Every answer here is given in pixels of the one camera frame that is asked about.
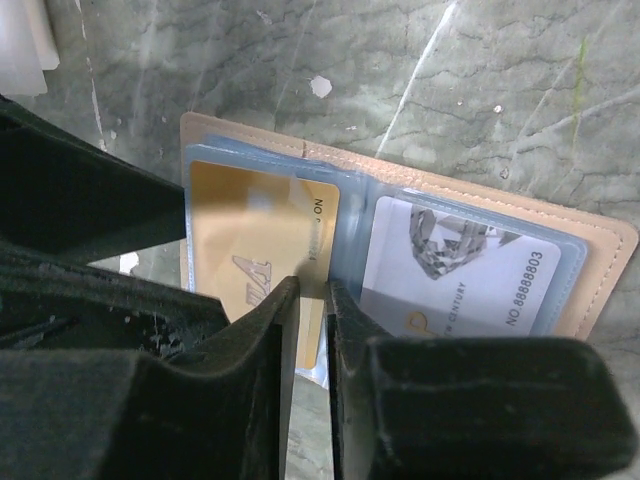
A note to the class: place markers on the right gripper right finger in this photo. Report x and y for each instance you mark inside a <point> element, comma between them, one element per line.
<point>469,408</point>

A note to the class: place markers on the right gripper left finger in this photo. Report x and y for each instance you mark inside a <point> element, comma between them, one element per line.
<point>220,411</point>

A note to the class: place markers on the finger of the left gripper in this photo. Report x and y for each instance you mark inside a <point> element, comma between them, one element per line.
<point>51,304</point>
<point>64,197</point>

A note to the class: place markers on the white diamond VIP card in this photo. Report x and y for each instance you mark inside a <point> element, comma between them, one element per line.
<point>432,273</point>

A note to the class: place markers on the white card tray box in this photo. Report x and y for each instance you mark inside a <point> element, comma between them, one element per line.
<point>28,47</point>

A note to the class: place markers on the gold VIP card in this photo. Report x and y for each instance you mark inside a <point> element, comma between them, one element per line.
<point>249,230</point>

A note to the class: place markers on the beige card holder wallet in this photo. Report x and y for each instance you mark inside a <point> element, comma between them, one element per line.
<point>594,249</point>

